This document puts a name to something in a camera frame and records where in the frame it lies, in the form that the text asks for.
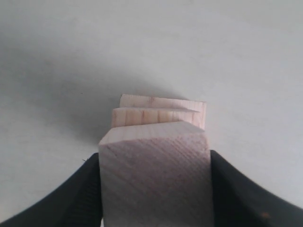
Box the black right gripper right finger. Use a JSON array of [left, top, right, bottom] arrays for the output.
[[210, 150, 303, 227]]

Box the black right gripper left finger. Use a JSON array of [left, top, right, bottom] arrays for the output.
[[0, 153, 103, 227]]

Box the second largest wooden cube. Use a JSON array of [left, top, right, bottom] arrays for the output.
[[111, 107, 205, 129]]

